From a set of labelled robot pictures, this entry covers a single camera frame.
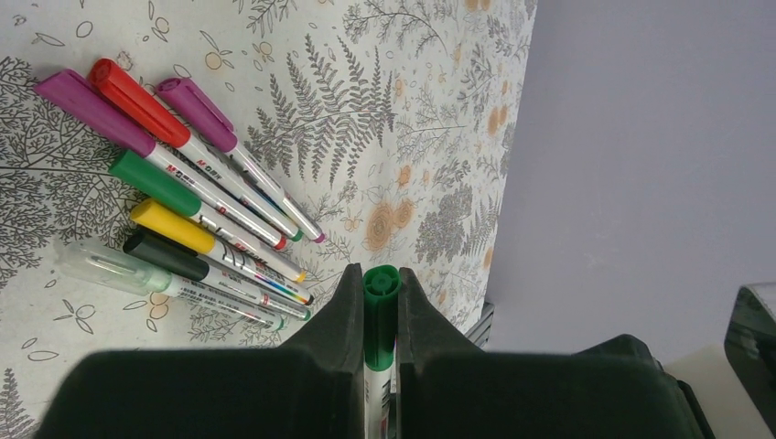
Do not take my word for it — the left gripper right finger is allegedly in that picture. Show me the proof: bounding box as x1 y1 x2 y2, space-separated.
397 268 710 438

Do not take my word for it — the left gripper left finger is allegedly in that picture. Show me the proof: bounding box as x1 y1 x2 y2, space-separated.
38 263 364 438

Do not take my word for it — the green cap marker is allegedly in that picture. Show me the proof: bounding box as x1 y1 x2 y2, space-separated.
362 265 402 438
109 150 262 247

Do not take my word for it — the purple cap marker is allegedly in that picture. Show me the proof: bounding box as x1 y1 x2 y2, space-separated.
156 78 326 243
33 68 290 252

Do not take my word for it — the red cap marker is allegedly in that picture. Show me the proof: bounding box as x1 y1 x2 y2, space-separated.
88 59 302 249

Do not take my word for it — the black cap marker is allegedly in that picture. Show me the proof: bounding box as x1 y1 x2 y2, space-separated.
122 228 312 321

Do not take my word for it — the yellow cap marker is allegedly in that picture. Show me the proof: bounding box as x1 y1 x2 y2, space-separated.
130 198 314 305

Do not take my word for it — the clear cap marker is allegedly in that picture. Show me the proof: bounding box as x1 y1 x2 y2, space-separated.
55 240 285 331

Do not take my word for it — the floral fern table mat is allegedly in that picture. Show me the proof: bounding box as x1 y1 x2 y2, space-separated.
1 1 537 438

